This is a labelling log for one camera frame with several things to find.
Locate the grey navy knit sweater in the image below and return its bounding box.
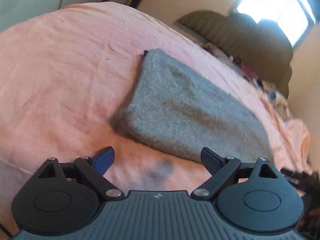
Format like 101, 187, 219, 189
114, 49, 274, 163

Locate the crumpled patterned clothes pile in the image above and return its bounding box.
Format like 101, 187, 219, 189
258, 79, 293, 121

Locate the pink bed sheet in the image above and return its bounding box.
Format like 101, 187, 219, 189
1, 2, 312, 234

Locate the magenta cloth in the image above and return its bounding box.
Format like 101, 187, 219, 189
235, 60, 259, 81

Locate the olive upholstered headboard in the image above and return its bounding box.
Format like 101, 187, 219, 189
175, 10, 293, 97

